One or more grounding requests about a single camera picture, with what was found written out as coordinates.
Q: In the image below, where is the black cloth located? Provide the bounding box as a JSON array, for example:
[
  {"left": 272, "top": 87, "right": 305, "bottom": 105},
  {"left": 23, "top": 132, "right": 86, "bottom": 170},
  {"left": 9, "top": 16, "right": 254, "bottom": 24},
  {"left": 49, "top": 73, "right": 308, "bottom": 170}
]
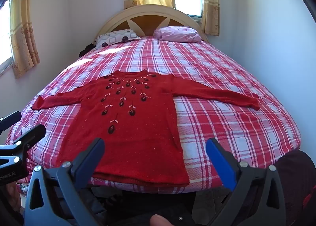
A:
[{"left": 78, "top": 43, "right": 96, "bottom": 57}]

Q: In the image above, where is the dark maroon cloth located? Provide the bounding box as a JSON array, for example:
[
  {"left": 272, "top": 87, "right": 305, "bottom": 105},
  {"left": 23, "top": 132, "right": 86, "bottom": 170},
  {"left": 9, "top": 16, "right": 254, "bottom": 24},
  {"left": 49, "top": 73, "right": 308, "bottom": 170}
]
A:
[{"left": 249, "top": 151, "right": 316, "bottom": 226}]

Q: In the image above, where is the side window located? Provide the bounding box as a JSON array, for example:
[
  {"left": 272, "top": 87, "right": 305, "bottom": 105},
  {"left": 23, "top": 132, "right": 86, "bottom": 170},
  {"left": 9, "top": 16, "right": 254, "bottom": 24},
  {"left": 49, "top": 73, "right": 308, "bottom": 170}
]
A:
[{"left": 0, "top": 0, "right": 13, "bottom": 74}]

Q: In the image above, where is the pink pillow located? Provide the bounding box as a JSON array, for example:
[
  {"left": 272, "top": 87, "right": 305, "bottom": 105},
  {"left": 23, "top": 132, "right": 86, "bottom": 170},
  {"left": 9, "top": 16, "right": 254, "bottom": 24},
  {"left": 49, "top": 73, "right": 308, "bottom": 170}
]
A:
[{"left": 153, "top": 26, "right": 202, "bottom": 43}]

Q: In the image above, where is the red plaid bed sheet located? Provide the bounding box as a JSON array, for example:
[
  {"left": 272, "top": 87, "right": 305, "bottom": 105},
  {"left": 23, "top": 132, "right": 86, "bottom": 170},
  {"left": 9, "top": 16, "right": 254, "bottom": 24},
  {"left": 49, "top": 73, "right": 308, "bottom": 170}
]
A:
[{"left": 5, "top": 36, "right": 302, "bottom": 193}]

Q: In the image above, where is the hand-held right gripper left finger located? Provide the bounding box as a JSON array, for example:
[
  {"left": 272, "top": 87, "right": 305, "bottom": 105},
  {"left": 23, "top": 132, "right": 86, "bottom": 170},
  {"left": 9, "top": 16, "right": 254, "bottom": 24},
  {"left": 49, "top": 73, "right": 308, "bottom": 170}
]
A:
[{"left": 23, "top": 138, "right": 106, "bottom": 226}]

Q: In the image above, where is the person's right hand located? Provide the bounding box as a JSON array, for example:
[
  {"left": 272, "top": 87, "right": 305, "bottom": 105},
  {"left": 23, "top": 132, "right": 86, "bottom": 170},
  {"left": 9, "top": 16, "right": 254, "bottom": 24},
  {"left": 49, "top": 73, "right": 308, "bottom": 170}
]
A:
[{"left": 149, "top": 214, "right": 174, "bottom": 226}]

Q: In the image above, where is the narrow yellow patterned curtain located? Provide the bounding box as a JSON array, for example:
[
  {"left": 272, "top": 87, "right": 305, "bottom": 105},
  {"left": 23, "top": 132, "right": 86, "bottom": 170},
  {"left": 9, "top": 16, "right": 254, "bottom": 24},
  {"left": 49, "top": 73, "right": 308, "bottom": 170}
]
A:
[{"left": 201, "top": 0, "right": 221, "bottom": 36}]

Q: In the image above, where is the grey patterned pillow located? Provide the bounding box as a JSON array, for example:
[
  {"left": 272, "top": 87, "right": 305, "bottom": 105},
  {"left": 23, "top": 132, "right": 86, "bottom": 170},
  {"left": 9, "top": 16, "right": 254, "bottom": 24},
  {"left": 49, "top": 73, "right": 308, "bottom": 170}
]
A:
[{"left": 94, "top": 29, "right": 142, "bottom": 49}]

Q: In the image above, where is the yellow side window curtain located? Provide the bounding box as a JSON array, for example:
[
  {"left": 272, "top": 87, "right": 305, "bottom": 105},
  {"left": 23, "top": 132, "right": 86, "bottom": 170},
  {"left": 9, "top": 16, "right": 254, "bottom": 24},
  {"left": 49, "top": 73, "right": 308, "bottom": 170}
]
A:
[{"left": 9, "top": 0, "right": 40, "bottom": 79}]

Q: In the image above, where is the red embroidered knit sweater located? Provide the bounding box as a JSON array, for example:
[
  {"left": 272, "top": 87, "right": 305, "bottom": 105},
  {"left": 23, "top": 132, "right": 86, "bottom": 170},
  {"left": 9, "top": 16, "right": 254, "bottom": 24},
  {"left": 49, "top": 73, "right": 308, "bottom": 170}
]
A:
[{"left": 32, "top": 69, "right": 260, "bottom": 187}]

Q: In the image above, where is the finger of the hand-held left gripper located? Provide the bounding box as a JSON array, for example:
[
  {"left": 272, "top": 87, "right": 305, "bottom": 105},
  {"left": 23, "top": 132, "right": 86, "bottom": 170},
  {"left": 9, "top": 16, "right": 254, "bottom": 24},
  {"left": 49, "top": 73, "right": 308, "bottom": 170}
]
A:
[
  {"left": 0, "top": 111, "right": 22, "bottom": 133},
  {"left": 11, "top": 124, "right": 47, "bottom": 165}
]

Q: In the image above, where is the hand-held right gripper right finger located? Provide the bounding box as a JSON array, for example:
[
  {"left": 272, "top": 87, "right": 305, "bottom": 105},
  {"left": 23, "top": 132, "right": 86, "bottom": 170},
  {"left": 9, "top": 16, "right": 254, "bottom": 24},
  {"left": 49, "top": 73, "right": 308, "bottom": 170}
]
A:
[{"left": 206, "top": 138, "right": 287, "bottom": 226}]

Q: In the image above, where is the cream wooden headboard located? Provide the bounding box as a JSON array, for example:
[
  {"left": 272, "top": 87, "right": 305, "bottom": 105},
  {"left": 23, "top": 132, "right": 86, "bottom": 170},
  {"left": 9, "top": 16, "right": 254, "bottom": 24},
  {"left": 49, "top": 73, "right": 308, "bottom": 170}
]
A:
[{"left": 95, "top": 4, "right": 210, "bottom": 43}]

